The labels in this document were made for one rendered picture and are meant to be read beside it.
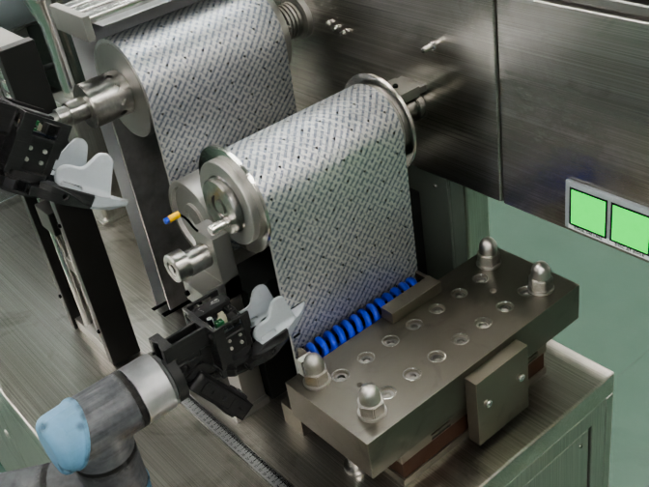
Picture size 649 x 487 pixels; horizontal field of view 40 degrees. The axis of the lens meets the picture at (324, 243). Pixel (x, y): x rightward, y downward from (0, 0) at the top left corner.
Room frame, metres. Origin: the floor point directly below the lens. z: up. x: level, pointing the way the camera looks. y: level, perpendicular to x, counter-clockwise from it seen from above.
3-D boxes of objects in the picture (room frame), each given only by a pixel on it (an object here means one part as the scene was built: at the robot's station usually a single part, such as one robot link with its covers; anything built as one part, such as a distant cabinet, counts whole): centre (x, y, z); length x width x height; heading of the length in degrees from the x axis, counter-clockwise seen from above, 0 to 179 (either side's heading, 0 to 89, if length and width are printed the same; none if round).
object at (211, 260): (0.97, 0.16, 1.05); 0.06 x 0.05 x 0.31; 124
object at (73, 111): (1.13, 0.32, 1.33); 0.06 x 0.03 x 0.03; 124
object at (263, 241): (0.97, 0.10, 1.25); 0.15 x 0.01 x 0.15; 34
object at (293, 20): (1.34, 0.01, 1.33); 0.07 x 0.07 x 0.07; 34
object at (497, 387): (0.84, -0.19, 0.96); 0.10 x 0.03 x 0.11; 124
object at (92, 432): (0.76, 0.30, 1.11); 0.11 x 0.08 x 0.09; 124
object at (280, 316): (0.90, 0.07, 1.11); 0.09 x 0.03 x 0.06; 123
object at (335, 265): (0.99, -0.03, 1.11); 0.23 x 0.01 x 0.18; 124
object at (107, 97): (1.16, 0.27, 1.33); 0.06 x 0.06 x 0.06; 34
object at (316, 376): (0.85, 0.04, 1.05); 0.04 x 0.04 x 0.04
